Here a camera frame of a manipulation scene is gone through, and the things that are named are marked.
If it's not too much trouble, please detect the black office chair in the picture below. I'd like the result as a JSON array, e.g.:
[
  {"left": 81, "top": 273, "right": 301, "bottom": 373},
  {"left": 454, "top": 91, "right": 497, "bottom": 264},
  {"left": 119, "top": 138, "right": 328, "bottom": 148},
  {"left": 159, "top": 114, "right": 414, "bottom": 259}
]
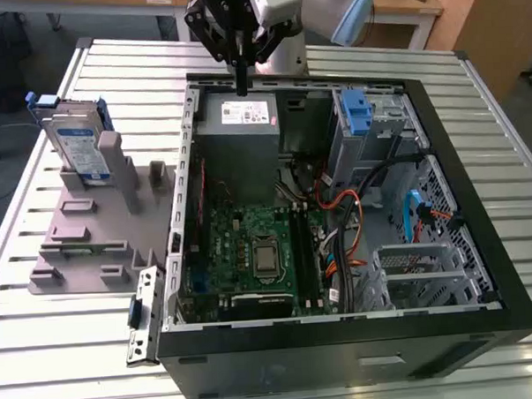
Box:
[{"left": 0, "top": 5, "right": 36, "bottom": 115}]

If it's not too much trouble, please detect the hard disk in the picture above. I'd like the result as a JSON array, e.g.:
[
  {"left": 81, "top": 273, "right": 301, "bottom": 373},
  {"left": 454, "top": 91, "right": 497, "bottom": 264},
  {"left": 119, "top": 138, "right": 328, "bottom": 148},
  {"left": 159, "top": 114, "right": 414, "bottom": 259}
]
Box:
[{"left": 25, "top": 88, "right": 116, "bottom": 192}]

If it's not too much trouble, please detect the green RAM stick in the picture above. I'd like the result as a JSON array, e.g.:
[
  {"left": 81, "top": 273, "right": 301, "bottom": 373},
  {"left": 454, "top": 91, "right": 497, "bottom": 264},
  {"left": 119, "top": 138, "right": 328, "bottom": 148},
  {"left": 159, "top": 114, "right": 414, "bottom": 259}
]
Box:
[{"left": 60, "top": 245, "right": 109, "bottom": 254}]

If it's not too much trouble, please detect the metal disk bay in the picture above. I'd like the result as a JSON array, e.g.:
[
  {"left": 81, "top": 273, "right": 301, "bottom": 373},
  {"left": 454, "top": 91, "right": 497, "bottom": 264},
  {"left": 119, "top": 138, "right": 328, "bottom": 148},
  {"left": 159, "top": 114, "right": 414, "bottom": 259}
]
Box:
[{"left": 371, "top": 240, "right": 483, "bottom": 311}]

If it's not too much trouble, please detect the black RAM slot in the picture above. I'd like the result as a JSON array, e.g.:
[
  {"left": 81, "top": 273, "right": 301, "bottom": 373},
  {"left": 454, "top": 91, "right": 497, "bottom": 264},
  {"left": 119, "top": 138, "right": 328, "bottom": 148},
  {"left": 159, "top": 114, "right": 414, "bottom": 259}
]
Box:
[
  {"left": 302, "top": 205, "right": 326, "bottom": 308},
  {"left": 290, "top": 206, "right": 314, "bottom": 309}
]

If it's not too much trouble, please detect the metal drive cage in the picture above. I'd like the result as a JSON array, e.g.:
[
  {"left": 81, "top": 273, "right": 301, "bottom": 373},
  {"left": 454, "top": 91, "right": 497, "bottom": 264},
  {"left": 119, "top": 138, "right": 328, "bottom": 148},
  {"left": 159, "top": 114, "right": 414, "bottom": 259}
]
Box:
[{"left": 325, "top": 81, "right": 430, "bottom": 193}]

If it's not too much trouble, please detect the orange red power wire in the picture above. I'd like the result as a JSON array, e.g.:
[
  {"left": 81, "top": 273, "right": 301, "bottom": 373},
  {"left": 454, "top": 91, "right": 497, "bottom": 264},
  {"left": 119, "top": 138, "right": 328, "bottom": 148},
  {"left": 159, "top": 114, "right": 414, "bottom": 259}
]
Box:
[{"left": 411, "top": 206, "right": 467, "bottom": 245}]

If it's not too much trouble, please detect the thin red wire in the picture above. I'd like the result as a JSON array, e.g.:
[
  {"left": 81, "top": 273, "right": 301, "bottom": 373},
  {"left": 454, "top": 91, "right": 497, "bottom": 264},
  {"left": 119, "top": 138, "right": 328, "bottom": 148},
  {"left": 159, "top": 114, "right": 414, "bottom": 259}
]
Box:
[{"left": 191, "top": 160, "right": 211, "bottom": 251}]

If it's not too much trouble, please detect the orange wire bundle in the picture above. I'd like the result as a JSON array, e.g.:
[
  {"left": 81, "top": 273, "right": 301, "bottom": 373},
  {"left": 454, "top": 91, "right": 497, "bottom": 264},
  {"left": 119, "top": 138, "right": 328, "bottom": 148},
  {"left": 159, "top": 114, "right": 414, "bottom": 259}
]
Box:
[{"left": 313, "top": 188, "right": 368, "bottom": 269}]

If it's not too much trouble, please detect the wooden desk white frame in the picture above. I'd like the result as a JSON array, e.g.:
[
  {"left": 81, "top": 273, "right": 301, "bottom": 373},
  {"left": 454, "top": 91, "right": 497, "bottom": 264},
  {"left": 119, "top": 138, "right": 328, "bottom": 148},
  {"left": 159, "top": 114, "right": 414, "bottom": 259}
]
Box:
[
  {"left": 363, "top": 0, "right": 446, "bottom": 50},
  {"left": 53, "top": 0, "right": 206, "bottom": 46}
]

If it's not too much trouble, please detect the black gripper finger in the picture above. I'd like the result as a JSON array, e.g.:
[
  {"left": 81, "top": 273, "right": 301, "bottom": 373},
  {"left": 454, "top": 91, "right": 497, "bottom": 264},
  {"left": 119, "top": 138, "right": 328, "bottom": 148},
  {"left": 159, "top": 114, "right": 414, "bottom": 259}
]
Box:
[
  {"left": 184, "top": 0, "right": 244, "bottom": 101},
  {"left": 239, "top": 19, "right": 307, "bottom": 98}
]

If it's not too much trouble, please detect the grey power supply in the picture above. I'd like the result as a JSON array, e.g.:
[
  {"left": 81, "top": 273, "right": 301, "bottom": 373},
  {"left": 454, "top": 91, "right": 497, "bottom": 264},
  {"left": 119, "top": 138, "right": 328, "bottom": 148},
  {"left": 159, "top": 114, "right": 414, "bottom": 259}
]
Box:
[{"left": 194, "top": 90, "right": 285, "bottom": 207}]

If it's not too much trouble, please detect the blue data wire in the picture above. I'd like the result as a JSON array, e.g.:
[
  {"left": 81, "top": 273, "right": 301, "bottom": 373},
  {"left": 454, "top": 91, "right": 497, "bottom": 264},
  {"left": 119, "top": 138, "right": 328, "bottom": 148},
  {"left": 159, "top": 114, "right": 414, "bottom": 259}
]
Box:
[{"left": 404, "top": 190, "right": 431, "bottom": 243}]

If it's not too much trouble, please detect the blue drive latch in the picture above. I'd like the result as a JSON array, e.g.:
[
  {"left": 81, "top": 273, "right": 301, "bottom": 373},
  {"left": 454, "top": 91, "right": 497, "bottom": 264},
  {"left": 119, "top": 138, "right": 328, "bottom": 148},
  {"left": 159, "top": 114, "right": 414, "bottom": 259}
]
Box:
[{"left": 339, "top": 87, "right": 374, "bottom": 136}]

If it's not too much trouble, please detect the grey parts rack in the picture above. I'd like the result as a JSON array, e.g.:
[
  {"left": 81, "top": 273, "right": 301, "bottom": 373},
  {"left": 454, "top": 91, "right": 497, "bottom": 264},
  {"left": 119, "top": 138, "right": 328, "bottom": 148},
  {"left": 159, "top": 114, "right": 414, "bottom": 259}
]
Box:
[{"left": 19, "top": 126, "right": 183, "bottom": 297}]

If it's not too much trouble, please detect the wooden cabinet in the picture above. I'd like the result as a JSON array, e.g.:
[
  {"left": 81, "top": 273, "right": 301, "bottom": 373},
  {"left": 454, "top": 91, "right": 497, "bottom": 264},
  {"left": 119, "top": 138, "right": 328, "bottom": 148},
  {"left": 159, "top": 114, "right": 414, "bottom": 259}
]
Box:
[{"left": 424, "top": 0, "right": 532, "bottom": 108}]

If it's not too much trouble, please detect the white floor cable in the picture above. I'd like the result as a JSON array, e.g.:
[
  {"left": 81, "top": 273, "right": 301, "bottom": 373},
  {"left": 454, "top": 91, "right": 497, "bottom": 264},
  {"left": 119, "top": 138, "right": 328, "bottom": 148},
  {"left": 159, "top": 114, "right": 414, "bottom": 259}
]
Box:
[{"left": 0, "top": 122, "right": 39, "bottom": 133}]

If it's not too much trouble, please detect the green motherboard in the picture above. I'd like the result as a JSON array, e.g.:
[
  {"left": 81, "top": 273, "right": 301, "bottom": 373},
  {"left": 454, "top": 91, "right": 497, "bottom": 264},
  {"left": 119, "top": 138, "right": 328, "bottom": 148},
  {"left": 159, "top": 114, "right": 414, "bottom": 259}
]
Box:
[{"left": 177, "top": 200, "right": 342, "bottom": 323}]

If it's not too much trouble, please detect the CPU socket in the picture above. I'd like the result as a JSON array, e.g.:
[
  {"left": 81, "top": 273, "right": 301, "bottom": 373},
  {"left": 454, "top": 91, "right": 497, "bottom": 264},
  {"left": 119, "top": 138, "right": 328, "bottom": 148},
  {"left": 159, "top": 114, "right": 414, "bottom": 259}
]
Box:
[{"left": 248, "top": 234, "right": 285, "bottom": 284}]

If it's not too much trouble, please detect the metal bracket with blue tab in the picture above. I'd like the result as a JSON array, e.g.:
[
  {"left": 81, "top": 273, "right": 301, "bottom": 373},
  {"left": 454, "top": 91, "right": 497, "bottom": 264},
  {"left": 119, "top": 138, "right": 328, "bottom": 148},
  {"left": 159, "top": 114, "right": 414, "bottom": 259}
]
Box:
[{"left": 121, "top": 264, "right": 164, "bottom": 368}]

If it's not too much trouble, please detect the silver CPU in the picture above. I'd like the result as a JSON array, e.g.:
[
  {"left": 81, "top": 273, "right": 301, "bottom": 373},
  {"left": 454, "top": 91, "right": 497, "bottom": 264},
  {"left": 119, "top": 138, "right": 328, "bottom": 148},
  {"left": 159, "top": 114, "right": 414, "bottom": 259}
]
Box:
[{"left": 252, "top": 242, "right": 281, "bottom": 275}]

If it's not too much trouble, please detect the black PC case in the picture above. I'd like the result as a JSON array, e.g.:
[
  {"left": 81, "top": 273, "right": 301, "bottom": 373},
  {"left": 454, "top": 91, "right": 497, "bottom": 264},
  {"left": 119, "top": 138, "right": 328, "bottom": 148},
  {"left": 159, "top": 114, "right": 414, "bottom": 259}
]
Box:
[{"left": 143, "top": 57, "right": 532, "bottom": 399}]

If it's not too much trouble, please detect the black graphics card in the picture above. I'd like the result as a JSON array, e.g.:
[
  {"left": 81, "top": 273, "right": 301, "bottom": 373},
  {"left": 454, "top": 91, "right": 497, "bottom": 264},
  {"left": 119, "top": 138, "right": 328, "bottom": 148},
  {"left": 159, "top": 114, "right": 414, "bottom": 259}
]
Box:
[{"left": 219, "top": 290, "right": 295, "bottom": 321}]

